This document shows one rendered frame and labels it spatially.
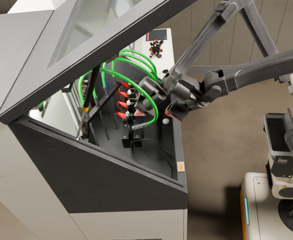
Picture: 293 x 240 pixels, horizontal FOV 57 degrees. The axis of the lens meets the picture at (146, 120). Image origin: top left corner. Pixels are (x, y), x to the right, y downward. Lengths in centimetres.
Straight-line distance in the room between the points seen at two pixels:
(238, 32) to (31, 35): 227
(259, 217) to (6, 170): 150
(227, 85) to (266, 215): 131
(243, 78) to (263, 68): 6
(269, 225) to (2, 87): 167
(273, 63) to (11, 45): 97
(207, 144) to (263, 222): 93
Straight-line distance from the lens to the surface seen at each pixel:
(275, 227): 198
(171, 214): 141
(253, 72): 83
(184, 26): 305
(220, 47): 318
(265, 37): 129
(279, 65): 83
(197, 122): 278
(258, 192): 206
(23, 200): 141
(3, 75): 109
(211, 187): 235
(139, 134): 139
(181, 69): 117
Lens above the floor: 203
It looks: 46 degrees down
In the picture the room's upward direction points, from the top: 8 degrees counter-clockwise
